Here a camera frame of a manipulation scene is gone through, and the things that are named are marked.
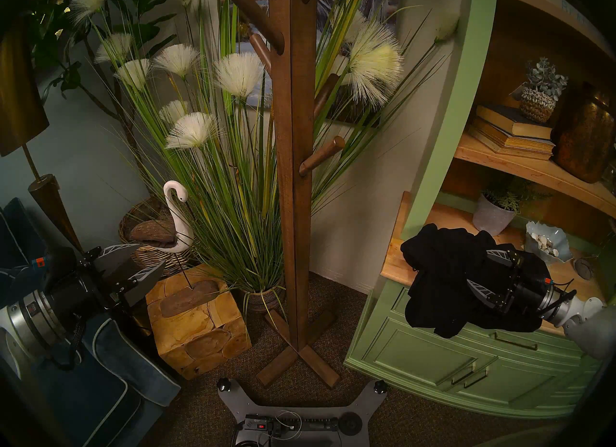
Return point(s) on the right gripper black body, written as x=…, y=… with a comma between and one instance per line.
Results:
x=527, y=287

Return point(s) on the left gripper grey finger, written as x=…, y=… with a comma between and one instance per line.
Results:
x=142, y=282
x=113, y=257

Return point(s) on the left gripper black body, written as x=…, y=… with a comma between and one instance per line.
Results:
x=82, y=287

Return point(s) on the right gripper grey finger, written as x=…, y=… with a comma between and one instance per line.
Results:
x=505, y=257
x=486, y=294

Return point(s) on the black jacket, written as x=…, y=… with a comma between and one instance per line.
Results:
x=442, y=277

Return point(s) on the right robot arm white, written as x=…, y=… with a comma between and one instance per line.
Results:
x=592, y=326

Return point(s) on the wooden coat rack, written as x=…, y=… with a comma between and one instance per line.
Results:
x=293, y=162

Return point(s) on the wicker basket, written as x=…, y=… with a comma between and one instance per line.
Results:
x=149, y=258

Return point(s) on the small plant in grey pot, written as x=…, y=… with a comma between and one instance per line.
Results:
x=491, y=220

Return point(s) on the glass bowl with shells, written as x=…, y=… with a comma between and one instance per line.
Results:
x=558, y=253

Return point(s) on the white swan figurine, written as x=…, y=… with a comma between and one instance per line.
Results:
x=180, y=229

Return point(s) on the green hutch cabinet wooden shelves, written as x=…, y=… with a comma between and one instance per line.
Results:
x=433, y=354

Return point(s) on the wooden block stool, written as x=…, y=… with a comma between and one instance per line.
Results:
x=202, y=340

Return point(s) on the old tan hardcover book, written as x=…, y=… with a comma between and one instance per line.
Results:
x=524, y=155

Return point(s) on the blue armchair with white piping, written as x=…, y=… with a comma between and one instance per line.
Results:
x=96, y=393

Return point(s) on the stack of old books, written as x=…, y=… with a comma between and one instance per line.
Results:
x=529, y=144

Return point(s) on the artificial grass with pompom flowers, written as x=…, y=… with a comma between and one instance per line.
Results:
x=236, y=210

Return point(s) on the woven grass plant pot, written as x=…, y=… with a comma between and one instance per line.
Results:
x=262, y=301

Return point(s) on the old book with dark cover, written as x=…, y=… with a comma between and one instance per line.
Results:
x=510, y=119

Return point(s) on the bronze metallic vase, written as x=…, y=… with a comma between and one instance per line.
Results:
x=582, y=138

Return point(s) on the succulent in woven pot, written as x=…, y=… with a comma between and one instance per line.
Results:
x=536, y=107

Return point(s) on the brass floor lamp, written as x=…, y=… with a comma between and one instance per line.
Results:
x=19, y=95

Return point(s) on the black power strip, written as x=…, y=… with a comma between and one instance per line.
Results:
x=308, y=423

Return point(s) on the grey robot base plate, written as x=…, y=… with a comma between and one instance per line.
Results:
x=231, y=402

